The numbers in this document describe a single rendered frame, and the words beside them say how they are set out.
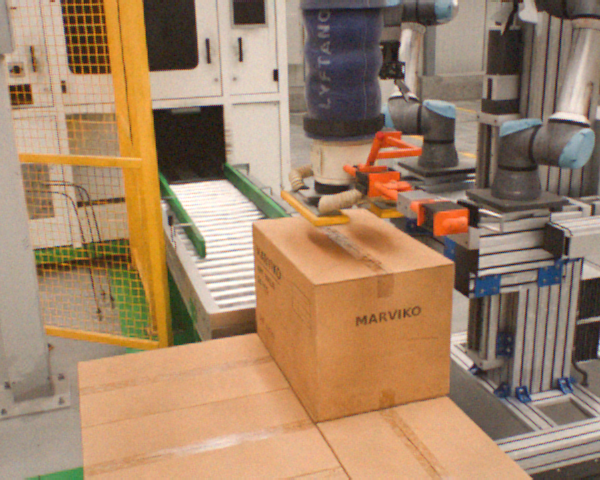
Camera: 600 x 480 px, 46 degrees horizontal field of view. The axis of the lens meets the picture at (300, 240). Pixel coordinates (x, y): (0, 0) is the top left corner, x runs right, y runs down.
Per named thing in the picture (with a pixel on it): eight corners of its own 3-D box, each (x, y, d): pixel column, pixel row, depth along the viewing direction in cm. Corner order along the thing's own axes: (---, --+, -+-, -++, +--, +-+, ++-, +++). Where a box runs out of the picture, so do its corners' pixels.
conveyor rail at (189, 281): (140, 205, 461) (137, 177, 455) (148, 204, 463) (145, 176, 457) (211, 362, 252) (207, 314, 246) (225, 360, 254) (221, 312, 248)
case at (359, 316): (256, 332, 243) (251, 221, 231) (363, 314, 255) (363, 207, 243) (318, 423, 189) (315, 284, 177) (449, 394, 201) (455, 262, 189)
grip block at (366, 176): (353, 190, 182) (353, 167, 181) (388, 186, 185) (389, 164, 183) (366, 198, 175) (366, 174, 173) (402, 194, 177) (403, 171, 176)
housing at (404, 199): (395, 211, 163) (395, 192, 161) (422, 208, 164) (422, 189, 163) (408, 219, 156) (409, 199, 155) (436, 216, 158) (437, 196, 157)
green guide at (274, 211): (223, 175, 473) (223, 161, 470) (239, 173, 476) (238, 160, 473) (298, 245, 328) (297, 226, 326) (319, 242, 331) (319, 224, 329)
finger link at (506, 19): (481, 28, 181) (495, -3, 174) (501, 28, 183) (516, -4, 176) (486, 36, 179) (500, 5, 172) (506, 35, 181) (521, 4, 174)
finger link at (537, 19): (520, 38, 166) (509, 5, 169) (542, 37, 168) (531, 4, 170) (528, 30, 163) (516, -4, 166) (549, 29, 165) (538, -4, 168)
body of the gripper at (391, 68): (383, 82, 223) (384, 42, 219) (373, 79, 230) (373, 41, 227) (406, 80, 225) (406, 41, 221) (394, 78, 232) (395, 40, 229)
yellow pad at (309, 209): (279, 196, 217) (279, 181, 216) (310, 193, 220) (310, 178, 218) (314, 227, 186) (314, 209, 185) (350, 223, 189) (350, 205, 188)
